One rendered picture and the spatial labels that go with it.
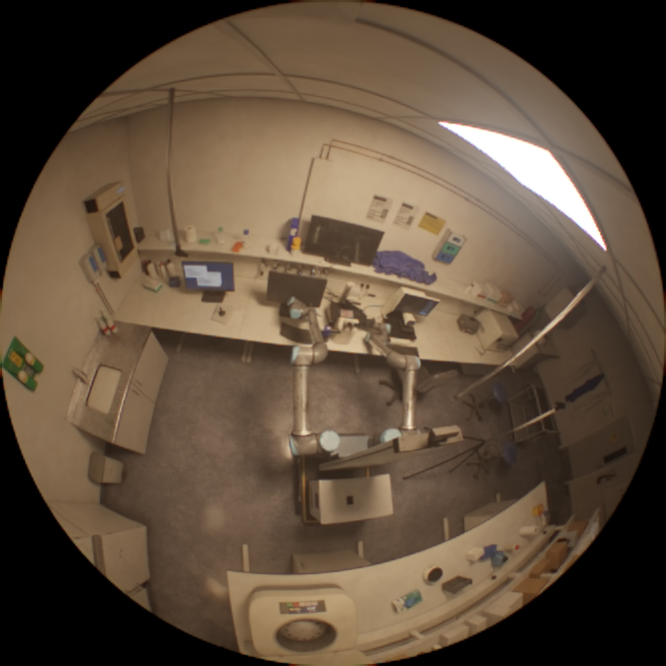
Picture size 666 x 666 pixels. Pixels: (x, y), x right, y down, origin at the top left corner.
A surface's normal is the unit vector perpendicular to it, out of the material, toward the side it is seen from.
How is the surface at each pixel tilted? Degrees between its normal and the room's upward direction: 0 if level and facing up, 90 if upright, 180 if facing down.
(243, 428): 0
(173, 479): 0
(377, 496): 0
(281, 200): 90
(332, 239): 86
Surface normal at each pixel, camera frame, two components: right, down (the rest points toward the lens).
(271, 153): 0.04, 0.80
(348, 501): 0.26, -0.59
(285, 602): 0.19, -0.92
